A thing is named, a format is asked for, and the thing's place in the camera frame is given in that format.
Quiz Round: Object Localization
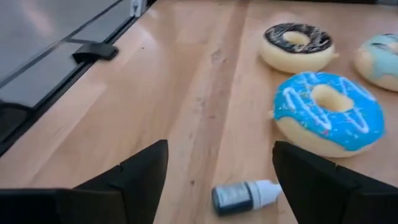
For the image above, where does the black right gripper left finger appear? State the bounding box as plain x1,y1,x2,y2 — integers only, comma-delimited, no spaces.
0,139,169,224

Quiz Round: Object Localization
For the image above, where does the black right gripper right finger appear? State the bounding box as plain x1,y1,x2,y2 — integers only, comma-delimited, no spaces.
272,140,398,224

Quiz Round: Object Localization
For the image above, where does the small dark dropper bottle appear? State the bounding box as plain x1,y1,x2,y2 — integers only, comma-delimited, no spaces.
211,179,283,217

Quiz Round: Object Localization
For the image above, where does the chocolate frosted toy donut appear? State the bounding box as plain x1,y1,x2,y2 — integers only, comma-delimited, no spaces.
259,22,340,75

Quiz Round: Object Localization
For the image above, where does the mint frosted toy donut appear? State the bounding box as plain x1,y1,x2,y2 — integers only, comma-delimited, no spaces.
353,32,398,93

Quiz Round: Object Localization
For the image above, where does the black table clamp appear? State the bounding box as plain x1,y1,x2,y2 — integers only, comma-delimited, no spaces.
72,42,119,65

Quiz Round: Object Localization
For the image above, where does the grey bracket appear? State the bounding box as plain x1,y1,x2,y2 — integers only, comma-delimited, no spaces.
129,0,147,18

